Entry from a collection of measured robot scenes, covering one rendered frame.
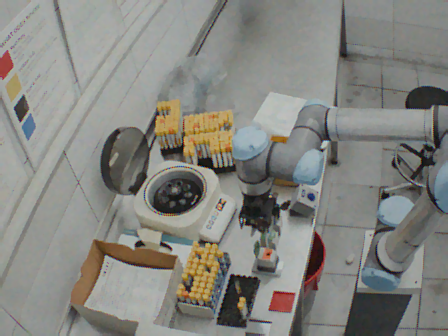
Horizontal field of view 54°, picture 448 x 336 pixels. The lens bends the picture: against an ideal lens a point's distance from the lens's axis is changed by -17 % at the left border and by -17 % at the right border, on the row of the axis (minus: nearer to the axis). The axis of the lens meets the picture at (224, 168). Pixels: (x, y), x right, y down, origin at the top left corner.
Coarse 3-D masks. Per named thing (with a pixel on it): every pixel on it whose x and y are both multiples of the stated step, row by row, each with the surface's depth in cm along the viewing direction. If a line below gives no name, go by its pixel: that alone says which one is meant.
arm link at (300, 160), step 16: (304, 128) 109; (272, 144) 108; (288, 144) 108; (304, 144) 106; (320, 144) 110; (272, 160) 106; (288, 160) 105; (304, 160) 104; (320, 160) 104; (272, 176) 108; (288, 176) 106; (304, 176) 104; (320, 176) 107
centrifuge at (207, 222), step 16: (160, 176) 166; (176, 176) 168; (192, 176) 166; (208, 176) 162; (144, 192) 160; (208, 192) 158; (144, 208) 157; (192, 208) 153; (208, 208) 157; (224, 208) 162; (144, 224) 159; (160, 224) 154; (176, 224) 151; (192, 224) 151; (208, 224) 157; (224, 224) 159; (208, 240) 156
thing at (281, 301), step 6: (276, 294) 142; (282, 294) 142; (288, 294) 142; (294, 294) 141; (276, 300) 141; (282, 300) 141; (288, 300) 140; (270, 306) 139; (276, 306) 139; (282, 306) 139; (288, 306) 139
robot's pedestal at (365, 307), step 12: (360, 264) 145; (360, 300) 146; (372, 300) 144; (384, 300) 143; (396, 300) 141; (408, 300) 140; (360, 312) 152; (372, 312) 151; (384, 312) 149; (396, 312) 148; (348, 324) 161; (360, 324) 159; (372, 324) 158; (384, 324) 156; (396, 324) 155
